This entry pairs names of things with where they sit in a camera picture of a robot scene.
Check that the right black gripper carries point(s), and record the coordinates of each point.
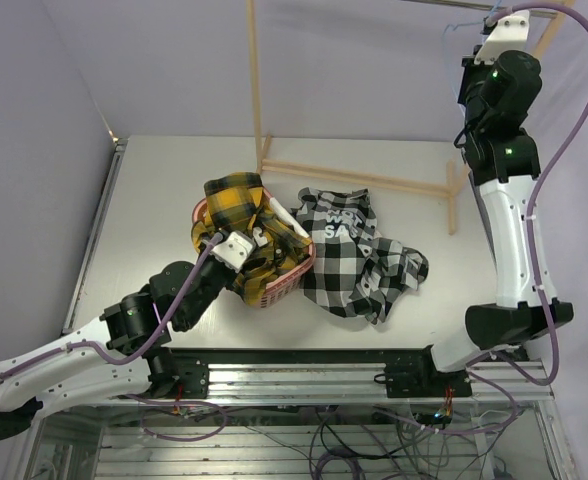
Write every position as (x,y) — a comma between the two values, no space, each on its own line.
(471,68)

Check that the black white checkered shirt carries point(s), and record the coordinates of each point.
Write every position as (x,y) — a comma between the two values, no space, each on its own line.
(356,272)

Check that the light blue wire hanger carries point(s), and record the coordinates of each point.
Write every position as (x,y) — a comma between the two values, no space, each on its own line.
(452,41)

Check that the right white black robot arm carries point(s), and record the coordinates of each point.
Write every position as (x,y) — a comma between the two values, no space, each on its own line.
(504,165)

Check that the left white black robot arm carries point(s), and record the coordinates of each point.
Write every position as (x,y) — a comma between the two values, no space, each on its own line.
(122,352)

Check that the yellow black plaid shirt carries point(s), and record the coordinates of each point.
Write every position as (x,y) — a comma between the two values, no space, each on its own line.
(238,202)

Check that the metal hanging rod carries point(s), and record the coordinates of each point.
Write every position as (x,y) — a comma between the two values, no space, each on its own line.
(476,6)

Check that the pink plastic laundry basket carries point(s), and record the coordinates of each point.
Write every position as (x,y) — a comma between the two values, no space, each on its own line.
(289,282)

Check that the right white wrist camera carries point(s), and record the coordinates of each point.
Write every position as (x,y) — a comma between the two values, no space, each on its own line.
(508,33)

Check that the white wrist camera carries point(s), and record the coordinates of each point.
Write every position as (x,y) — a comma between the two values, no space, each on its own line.
(508,33)
(234,250)

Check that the wooden clothes rack frame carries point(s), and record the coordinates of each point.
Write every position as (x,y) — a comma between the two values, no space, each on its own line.
(455,178)

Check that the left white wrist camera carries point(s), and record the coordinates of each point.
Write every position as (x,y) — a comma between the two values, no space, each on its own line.
(234,250)

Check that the aluminium rail base frame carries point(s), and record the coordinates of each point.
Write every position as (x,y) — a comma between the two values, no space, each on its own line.
(284,383)

